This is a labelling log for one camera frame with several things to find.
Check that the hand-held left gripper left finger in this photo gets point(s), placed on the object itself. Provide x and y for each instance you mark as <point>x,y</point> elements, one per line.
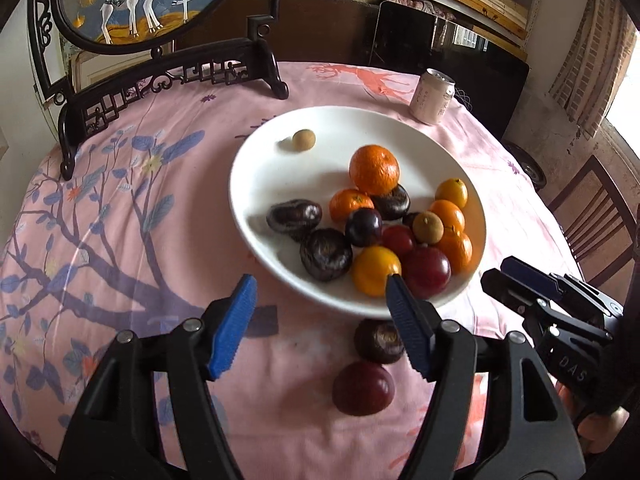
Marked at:
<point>232,327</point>

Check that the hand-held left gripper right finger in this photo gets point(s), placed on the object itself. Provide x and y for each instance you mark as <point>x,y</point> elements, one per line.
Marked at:
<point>407,325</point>

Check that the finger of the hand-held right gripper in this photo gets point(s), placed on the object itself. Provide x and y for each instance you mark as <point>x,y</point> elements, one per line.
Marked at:
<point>510,287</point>
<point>525,270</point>

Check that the dark purple passion fruit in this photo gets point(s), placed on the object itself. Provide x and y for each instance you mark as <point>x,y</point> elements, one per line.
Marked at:
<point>325,253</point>
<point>375,342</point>
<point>293,216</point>
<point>395,207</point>

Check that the yellow-orange round fruit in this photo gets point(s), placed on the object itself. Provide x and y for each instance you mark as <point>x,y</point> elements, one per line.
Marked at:
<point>451,193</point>
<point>376,270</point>

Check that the dark red plum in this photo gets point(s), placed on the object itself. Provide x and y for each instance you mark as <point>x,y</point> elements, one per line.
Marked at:
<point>362,387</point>

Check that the red cherry tomato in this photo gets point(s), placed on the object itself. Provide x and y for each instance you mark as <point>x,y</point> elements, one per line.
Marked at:
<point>397,240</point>

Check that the brown longan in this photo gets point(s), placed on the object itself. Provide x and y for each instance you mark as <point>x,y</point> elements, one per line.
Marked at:
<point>303,140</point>
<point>427,226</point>

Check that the dark purple plum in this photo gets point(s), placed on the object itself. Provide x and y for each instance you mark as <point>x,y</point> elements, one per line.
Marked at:
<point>363,226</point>
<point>409,218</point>

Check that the orange mandarin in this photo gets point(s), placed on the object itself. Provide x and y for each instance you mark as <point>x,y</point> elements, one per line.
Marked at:
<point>457,255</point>
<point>350,205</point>
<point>374,170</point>
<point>450,215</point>

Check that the white plate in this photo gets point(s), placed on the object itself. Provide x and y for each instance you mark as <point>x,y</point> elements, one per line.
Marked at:
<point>310,175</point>

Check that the person's right hand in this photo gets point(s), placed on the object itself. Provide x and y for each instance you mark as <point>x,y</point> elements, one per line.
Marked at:
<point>602,430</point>

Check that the black wheel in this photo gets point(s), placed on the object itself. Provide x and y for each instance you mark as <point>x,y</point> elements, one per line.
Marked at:
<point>530,167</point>

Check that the brown wooden chair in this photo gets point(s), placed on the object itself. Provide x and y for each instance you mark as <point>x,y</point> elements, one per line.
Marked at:
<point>595,161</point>

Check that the pink beverage can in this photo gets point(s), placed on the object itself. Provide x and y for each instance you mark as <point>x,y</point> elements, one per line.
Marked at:
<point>432,97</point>

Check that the stack of wooden boards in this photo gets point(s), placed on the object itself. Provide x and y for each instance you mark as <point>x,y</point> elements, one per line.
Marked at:
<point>485,5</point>

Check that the pink folded cloth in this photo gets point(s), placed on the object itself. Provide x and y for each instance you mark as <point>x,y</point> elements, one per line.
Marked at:
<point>420,6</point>

